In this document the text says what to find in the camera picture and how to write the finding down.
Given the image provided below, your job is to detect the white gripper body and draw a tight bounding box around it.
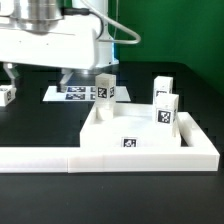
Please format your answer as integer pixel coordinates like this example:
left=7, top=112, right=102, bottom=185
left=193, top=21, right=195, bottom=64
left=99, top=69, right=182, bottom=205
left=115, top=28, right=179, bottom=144
left=0, top=16, right=100, bottom=69

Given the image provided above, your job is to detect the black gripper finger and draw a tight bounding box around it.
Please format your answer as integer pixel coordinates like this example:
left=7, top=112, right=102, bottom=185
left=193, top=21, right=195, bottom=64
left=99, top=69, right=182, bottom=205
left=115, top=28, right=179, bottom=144
left=3, top=63, right=16, bottom=86
left=57, top=68, right=73, bottom=92

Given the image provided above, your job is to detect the white square tabletop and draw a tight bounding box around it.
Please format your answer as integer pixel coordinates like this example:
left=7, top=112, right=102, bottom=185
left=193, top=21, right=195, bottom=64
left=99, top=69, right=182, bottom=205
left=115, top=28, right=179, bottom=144
left=80, top=103, right=181, bottom=148

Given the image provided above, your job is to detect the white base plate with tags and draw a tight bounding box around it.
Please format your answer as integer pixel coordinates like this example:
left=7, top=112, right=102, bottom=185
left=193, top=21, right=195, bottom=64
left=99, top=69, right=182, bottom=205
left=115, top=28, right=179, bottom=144
left=43, top=86, right=130, bottom=102

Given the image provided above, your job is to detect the white L-shaped obstacle wall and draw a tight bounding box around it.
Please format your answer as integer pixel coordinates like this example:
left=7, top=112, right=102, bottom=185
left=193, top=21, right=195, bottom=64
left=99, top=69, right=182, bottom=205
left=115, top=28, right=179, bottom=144
left=0, top=112, right=220, bottom=173

